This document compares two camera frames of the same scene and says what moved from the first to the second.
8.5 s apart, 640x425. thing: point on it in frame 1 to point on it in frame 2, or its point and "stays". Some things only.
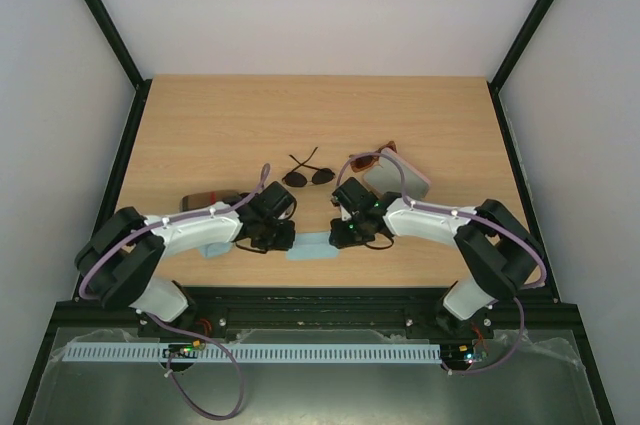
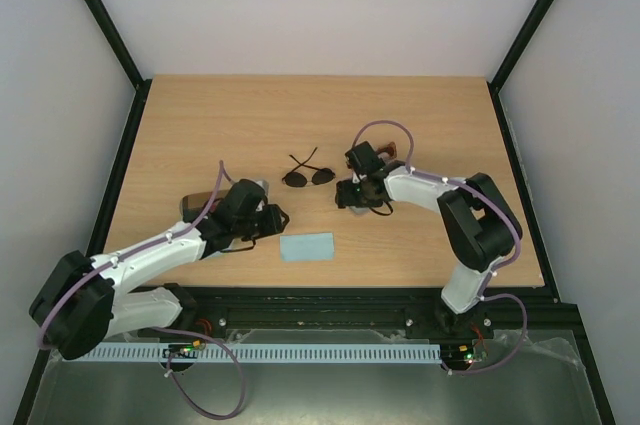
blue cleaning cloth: x=312 y=245 stays
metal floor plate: x=486 y=376 stays
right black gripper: x=345 y=235 to x=345 y=193
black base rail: x=542 y=315 stays
